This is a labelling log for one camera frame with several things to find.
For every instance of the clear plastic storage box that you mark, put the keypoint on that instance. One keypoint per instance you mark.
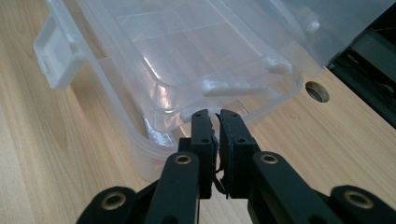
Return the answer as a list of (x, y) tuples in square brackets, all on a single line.
[(102, 93)]

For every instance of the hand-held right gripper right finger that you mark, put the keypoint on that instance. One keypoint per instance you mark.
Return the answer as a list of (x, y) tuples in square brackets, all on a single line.
[(264, 183)]

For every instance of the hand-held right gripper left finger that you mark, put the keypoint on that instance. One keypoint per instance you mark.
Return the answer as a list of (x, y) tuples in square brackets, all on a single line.
[(183, 177)]

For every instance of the clear plastic tray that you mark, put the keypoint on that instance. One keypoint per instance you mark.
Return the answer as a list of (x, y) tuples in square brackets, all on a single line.
[(199, 46)]

